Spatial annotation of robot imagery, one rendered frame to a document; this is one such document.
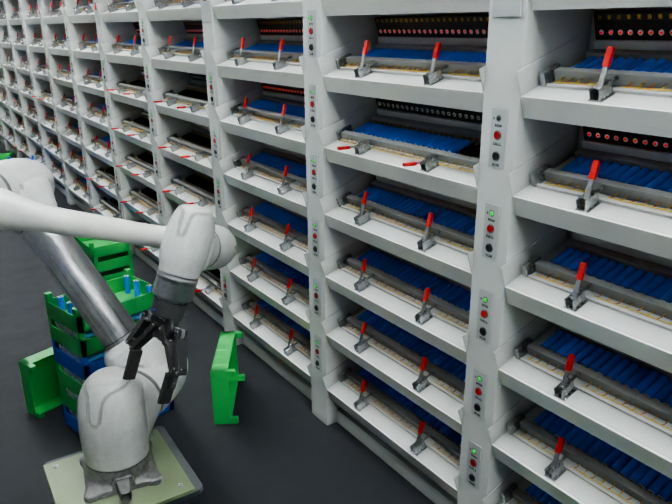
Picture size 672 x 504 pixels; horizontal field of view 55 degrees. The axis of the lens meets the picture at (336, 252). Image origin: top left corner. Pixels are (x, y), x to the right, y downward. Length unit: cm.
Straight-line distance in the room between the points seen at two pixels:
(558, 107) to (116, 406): 115
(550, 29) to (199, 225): 81
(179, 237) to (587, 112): 83
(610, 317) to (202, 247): 83
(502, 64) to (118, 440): 119
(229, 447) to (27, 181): 101
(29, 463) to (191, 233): 113
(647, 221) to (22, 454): 191
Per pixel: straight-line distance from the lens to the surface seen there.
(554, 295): 139
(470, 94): 143
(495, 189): 140
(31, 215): 161
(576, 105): 127
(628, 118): 122
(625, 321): 132
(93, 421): 165
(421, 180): 158
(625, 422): 139
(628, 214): 126
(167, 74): 316
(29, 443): 240
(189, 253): 141
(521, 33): 134
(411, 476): 201
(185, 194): 303
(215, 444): 221
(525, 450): 160
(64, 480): 183
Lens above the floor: 127
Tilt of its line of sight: 19 degrees down
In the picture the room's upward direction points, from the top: straight up
